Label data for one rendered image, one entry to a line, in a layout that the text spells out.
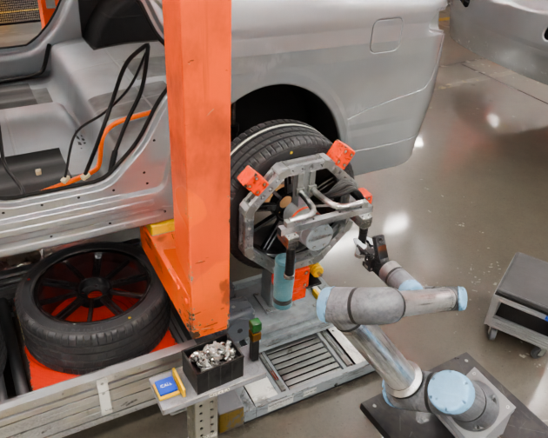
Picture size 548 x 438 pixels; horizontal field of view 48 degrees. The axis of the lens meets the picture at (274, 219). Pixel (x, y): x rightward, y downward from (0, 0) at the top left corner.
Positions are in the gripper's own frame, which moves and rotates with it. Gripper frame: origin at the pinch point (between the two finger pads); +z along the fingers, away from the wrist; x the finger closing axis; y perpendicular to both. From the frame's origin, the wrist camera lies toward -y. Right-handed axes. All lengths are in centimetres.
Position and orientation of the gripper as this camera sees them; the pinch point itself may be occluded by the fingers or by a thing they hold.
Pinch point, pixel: (359, 237)
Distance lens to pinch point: 256.0
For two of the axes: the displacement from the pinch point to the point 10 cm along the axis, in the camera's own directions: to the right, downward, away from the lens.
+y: -0.5, 8.2, 5.7
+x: 8.9, -2.3, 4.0
